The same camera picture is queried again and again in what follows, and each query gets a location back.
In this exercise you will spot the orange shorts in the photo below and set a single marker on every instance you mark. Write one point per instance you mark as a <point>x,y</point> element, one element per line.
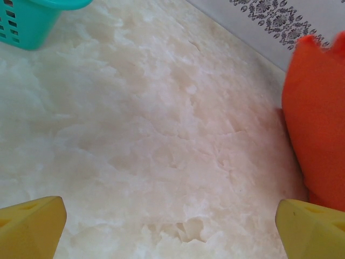
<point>315,121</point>

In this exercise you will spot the teal plastic basket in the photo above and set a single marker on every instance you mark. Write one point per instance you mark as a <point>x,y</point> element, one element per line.
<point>32,27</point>

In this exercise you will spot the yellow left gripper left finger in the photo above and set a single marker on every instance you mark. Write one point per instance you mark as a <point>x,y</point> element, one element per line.
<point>29,232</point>

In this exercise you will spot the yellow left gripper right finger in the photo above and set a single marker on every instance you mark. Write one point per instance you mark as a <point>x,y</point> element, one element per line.
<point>312,234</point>

